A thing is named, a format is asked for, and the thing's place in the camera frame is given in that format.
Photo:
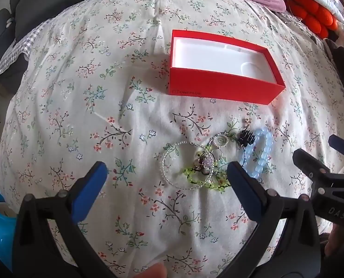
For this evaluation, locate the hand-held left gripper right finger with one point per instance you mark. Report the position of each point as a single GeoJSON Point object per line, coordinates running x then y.
{"type": "Point", "coordinates": [241, 191]}

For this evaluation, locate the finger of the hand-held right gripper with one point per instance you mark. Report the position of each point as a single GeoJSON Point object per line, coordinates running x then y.
{"type": "Point", "coordinates": [342, 147]}
{"type": "Point", "coordinates": [309, 165]}

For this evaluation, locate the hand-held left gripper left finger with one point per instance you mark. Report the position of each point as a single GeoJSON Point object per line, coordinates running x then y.
{"type": "Point", "coordinates": [92, 185]}

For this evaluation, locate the pink charm pendant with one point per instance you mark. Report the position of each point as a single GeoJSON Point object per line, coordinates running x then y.
{"type": "Point", "coordinates": [206, 162]}

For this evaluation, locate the black beaded ornament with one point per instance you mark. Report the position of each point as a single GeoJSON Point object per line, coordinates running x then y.
{"type": "Point", "coordinates": [245, 139]}

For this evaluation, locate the silver beaded bangle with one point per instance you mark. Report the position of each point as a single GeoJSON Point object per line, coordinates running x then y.
{"type": "Point", "coordinates": [164, 165]}

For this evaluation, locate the red cardboard box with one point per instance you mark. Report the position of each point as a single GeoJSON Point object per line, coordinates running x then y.
{"type": "Point", "coordinates": [218, 85]}

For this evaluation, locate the person's right hand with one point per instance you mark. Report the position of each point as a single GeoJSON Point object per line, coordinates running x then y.
{"type": "Point", "coordinates": [335, 241]}

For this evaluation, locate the person's left hand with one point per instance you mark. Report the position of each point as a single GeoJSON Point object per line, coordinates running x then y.
{"type": "Point", "coordinates": [151, 270]}

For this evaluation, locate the small gold earring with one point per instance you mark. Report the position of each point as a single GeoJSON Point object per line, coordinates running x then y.
{"type": "Point", "coordinates": [249, 123]}

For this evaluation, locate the floral white blanket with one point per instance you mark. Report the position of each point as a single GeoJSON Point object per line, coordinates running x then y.
{"type": "Point", "coordinates": [102, 107]}

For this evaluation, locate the dark brown cloth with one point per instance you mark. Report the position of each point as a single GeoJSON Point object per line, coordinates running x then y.
{"type": "Point", "coordinates": [339, 53]}

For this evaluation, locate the orange knitted cushion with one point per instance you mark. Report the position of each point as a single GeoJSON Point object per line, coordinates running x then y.
{"type": "Point", "coordinates": [308, 14]}

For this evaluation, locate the grey checked bedsheet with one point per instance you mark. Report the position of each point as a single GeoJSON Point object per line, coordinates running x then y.
{"type": "Point", "coordinates": [18, 52]}

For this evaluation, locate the dark grey cushion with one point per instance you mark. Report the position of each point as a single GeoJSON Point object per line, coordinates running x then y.
{"type": "Point", "coordinates": [44, 0]}

